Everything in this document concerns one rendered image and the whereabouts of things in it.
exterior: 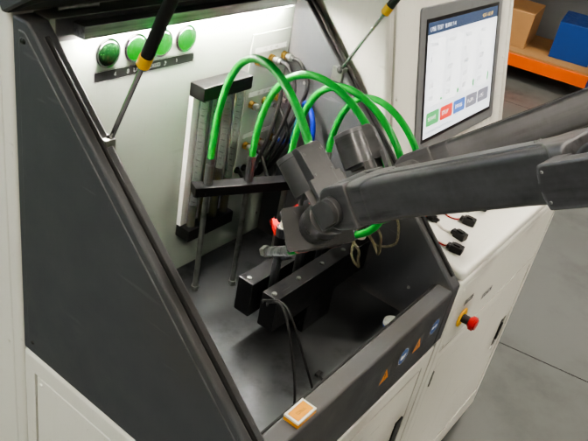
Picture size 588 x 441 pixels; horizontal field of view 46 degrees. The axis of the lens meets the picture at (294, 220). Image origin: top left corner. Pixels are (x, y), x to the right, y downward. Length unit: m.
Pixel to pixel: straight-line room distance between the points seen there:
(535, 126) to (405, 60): 0.55
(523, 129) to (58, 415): 1.02
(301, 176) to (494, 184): 0.33
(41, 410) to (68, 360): 0.22
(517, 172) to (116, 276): 0.68
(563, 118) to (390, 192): 0.40
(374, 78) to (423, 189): 0.82
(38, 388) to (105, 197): 0.57
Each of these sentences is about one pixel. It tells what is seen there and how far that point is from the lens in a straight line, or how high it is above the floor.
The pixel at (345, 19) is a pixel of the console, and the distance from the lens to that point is 1.57.
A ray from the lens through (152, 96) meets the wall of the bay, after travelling 1.34.
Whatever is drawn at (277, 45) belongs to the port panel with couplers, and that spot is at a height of 1.32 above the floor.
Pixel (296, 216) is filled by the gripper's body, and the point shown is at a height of 1.28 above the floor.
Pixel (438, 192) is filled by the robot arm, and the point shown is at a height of 1.48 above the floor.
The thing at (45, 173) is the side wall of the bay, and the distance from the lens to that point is 1.19.
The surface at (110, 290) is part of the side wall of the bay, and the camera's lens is 1.16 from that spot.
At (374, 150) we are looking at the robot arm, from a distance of 1.12.
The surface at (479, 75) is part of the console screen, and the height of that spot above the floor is 1.24.
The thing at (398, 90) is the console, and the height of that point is 1.28.
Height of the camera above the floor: 1.80
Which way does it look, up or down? 31 degrees down
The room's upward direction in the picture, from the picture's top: 12 degrees clockwise
